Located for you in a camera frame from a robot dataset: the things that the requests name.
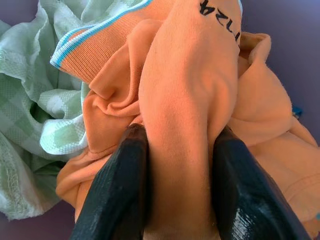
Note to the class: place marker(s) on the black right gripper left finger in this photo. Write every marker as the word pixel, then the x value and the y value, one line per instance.
pixel 117 190

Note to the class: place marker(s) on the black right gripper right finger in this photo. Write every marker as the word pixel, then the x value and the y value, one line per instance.
pixel 247 197

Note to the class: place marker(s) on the orange sweatshirt with blue trim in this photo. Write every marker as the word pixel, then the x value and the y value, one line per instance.
pixel 185 82

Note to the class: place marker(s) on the small blue object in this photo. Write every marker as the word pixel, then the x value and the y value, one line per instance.
pixel 297 111

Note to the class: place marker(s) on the light green checked towel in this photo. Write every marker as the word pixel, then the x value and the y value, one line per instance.
pixel 32 105

